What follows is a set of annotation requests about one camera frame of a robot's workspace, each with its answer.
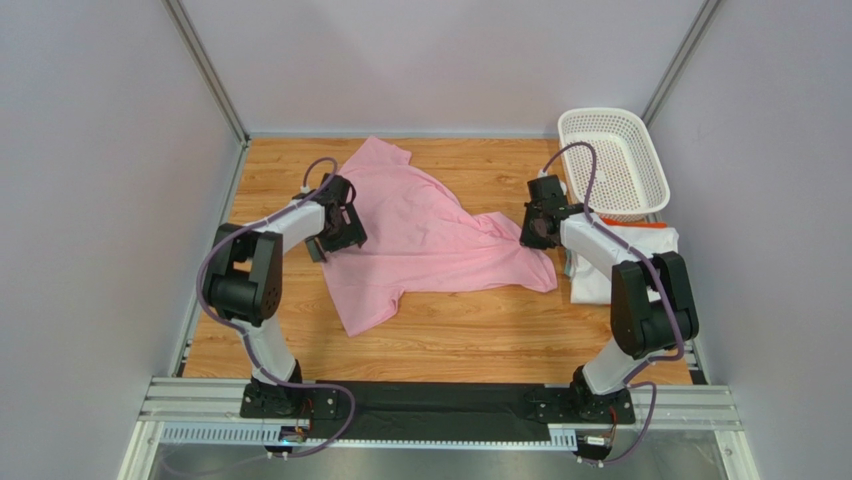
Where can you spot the aluminium frame rail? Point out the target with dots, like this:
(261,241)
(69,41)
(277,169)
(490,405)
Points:
(205,410)

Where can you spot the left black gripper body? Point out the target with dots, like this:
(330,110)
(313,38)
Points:
(346,233)

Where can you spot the white perforated plastic basket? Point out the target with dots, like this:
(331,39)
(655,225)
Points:
(629,183)

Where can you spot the aluminium corner post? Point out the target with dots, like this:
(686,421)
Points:
(194,44)
(688,46)

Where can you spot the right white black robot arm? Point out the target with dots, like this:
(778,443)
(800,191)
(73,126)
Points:
(652,309)

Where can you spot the pink t shirt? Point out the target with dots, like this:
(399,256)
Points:
(420,239)

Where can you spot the right aluminium corner post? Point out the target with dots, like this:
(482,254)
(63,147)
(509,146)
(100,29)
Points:
(688,46)

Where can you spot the folded orange t shirt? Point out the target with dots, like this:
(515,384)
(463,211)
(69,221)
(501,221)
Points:
(634,224)

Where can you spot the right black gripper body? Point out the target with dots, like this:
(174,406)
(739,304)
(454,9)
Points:
(534,234)

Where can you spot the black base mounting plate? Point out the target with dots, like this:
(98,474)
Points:
(466,412)

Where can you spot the left aluminium corner post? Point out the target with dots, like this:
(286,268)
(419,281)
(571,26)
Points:
(194,44)

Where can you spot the folded white t shirt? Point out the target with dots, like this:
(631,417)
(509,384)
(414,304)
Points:
(590,286)

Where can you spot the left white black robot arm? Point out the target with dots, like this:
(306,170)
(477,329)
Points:
(240,282)

